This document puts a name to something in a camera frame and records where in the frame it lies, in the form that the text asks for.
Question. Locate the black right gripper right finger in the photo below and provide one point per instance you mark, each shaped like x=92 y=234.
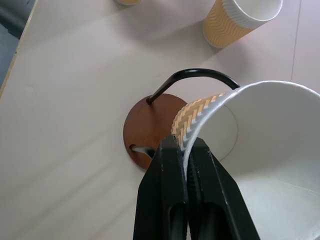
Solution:
x=220 y=200

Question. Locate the orange ripple paper cup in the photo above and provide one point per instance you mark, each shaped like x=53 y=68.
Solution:
x=232 y=22
x=270 y=140
x=127 y=2

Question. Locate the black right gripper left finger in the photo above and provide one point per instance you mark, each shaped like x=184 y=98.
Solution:
x=160 y=190

